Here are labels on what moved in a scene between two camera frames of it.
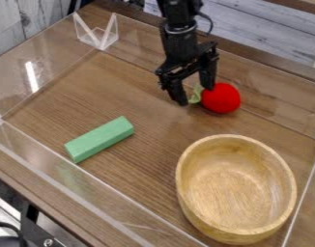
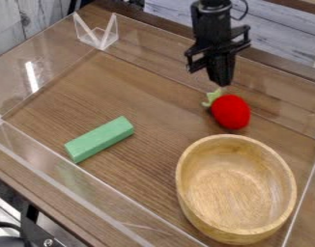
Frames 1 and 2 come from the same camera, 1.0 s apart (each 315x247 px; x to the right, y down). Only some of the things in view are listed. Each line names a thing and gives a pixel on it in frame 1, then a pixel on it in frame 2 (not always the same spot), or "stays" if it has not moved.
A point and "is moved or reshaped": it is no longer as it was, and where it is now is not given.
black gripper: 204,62 → 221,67
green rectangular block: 98,139 stays
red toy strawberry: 221,100 is moved or reshaped
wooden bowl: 235,189 stays
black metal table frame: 40,232 stays
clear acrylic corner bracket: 99,38 stays
